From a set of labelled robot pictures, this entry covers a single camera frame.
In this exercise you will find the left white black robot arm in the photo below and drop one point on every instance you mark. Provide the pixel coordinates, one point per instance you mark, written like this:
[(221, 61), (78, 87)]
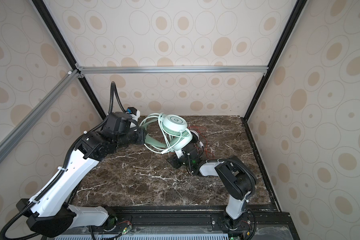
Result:
[(48, 214)]

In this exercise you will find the black frame post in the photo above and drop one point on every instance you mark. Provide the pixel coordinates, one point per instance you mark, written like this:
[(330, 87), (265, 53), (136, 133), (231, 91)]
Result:
[(54, 30), (290, 25)]

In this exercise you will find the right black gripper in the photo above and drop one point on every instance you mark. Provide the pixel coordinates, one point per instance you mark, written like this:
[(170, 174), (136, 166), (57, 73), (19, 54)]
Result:
[(175, 162)]

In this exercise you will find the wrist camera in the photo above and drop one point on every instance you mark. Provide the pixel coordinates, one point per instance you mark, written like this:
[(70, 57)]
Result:
[(178, 153), (134, 112)]

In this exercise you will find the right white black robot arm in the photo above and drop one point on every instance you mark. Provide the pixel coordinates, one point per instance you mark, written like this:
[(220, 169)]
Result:
[(239, 181)]

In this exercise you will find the white black red headphones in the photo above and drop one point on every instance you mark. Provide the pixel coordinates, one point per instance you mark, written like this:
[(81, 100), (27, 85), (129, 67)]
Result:
[(196, 139)]

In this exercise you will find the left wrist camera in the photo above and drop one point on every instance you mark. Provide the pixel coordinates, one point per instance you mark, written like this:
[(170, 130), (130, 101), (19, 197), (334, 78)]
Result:
[(134, 112)]

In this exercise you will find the right black frame post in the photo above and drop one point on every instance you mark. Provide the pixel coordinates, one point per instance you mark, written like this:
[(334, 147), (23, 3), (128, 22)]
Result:
[(290, 25)]

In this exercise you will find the left black frame post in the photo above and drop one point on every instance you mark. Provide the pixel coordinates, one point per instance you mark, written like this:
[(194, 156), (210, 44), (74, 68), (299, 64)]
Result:
[(54, 30)]

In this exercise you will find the horizontal aluminium rail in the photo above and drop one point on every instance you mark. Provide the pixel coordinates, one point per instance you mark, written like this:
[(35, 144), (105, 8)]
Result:
[(169, 70)]

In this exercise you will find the mint green headphones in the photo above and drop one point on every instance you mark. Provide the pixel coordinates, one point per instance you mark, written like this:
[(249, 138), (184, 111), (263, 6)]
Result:
[(174, 130)]

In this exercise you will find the left diagonal aluminium rail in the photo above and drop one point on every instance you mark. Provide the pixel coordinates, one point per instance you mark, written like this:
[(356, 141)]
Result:
[(14, 137)]

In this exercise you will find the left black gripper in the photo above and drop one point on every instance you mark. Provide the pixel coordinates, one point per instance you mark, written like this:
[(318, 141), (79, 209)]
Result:
[(141, 138)]

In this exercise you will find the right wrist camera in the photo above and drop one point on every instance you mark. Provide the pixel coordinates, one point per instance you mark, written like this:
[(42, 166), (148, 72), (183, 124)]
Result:
[(178, 153)]

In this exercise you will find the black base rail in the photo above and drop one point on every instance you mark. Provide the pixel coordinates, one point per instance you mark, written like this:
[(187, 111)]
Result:
[(258, 222)]

